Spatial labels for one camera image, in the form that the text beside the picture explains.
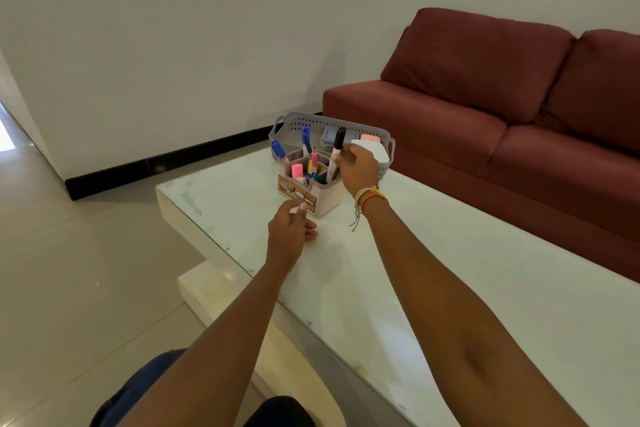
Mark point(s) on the person's right forearm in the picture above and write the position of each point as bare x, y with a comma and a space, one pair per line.
450, 316

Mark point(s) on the white glass-top coffee table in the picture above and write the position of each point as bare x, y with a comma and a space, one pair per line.
500, 291

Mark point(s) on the grey perforated plastic basket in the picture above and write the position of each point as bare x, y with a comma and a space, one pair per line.
290, 129

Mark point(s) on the black skirting board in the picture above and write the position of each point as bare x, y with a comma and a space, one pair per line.
175, 161

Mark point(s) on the pink compartment pen organizer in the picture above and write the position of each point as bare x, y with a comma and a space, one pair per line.
330, 201

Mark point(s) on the pink highlighter cap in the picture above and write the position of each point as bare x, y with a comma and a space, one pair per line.
297, 171

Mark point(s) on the person's right hand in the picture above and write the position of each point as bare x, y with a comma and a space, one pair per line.
360, 169

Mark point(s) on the blue marker cap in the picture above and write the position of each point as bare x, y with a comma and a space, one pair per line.
277, 149
306, 136

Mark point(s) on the red fabric sofa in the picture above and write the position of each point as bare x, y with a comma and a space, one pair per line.
425, 111

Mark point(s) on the white lidded container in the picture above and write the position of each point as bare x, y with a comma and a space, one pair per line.
377, 152

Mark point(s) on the pink pen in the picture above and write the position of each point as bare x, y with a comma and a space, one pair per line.
314, 159

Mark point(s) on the grey-blue lidded square container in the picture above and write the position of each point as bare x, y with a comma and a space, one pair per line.
327, 137

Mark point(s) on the white marker black tip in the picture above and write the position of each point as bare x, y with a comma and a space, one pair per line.
332, 166

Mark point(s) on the dark blue jeans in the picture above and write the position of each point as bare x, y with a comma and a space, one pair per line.
140, 391

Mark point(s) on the green marker cap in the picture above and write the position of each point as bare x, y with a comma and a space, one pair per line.
318, 179

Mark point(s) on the person's left hand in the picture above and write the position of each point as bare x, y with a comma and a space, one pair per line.
287, 236

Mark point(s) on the person's left forearm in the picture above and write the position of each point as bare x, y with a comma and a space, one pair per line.
220, 356

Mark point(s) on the small pink box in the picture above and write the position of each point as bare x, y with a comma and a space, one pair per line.
371, 138

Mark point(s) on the blue glue stick yellow cap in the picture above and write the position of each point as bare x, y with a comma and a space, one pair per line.
310, 169

